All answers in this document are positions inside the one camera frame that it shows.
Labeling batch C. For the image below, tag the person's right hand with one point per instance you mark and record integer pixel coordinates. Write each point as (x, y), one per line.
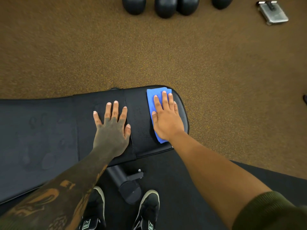
(168, 123)

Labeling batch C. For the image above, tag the person's left hand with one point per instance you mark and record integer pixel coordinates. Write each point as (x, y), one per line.
(111, 135)

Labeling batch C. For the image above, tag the person's right thumb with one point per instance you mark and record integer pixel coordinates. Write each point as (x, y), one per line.
(154, 118)

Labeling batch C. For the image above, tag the person's right little finger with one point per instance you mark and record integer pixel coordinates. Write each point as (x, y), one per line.
(176, 107)

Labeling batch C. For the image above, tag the person's left little finger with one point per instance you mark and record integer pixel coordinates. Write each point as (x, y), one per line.
(97, 119)

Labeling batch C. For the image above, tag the person's left middle finger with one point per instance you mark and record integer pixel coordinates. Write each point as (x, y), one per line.
(115, 110)

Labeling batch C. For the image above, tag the person's left thumb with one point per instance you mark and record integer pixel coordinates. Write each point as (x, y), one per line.
(127, 131)

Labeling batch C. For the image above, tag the person's right middle finger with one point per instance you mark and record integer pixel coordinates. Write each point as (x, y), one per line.
(165, 100)

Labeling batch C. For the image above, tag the blue cleaning cloth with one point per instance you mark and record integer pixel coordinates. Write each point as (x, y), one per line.
(151, 98)

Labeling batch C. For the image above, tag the person's right forearm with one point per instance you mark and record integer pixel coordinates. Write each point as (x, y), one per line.
(215, 174)

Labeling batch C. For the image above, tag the person's left forearm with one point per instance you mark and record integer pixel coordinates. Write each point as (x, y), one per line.
(60, 191)

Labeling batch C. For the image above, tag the black padded workout bench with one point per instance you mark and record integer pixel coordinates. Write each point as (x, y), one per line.
(48, 131)

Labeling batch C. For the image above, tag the person's right black shoe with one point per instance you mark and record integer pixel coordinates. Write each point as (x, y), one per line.
(148, 208)

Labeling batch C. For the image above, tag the person's black shoe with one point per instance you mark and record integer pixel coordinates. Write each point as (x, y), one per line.
(97, 208)
(148, 208)

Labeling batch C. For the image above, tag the person's left black shoe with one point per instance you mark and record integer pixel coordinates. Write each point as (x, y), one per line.
(97, 208)

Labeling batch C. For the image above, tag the black round dumbbell head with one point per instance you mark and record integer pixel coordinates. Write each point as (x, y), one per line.
(188, 5)
(165, 7)
(133, 4)
(221, 2)

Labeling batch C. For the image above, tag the dark object at floor edge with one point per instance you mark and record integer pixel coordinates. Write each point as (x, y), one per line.
(305, 99)

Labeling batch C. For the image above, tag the grey metal equipment foot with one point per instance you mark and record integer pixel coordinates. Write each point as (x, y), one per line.
(273, 13)

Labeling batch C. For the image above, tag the dark green sleeve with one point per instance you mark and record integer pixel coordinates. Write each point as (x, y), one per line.
(268, 213)

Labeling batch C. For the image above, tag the black metal bench frame tube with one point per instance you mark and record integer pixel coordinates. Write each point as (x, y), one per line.
(127, 186)

